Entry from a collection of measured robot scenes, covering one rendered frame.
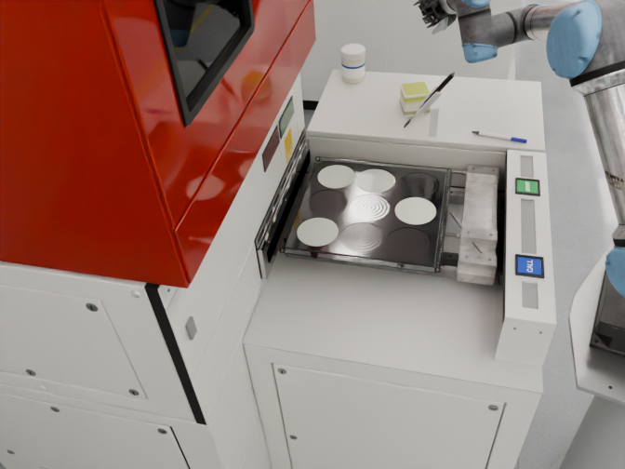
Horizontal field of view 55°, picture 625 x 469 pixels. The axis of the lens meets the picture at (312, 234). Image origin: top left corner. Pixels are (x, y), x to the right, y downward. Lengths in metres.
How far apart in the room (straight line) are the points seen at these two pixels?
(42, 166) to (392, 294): 0.84
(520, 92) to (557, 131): 1.67
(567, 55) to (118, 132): 0.75
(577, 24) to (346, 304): 0.73
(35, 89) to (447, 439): 1.13
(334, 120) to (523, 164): 0.51
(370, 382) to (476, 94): 0.90
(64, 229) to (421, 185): 0.94
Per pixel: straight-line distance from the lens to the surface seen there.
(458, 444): 1.49
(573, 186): 3.13
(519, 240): 1.35
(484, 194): 1.58
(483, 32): 1.48
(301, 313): 1.36
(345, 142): 1.64
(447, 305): 1.38
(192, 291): 1.03
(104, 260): 0.93
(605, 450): 1.75
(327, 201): 1.51
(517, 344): 1.26
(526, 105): 1.78
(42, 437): 1.63
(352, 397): 1.40
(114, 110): 0.72
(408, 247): 1.38
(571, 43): 1.13
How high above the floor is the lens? 1.87
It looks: 43 degrees down
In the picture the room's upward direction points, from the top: 5 degrees counter-clockwise
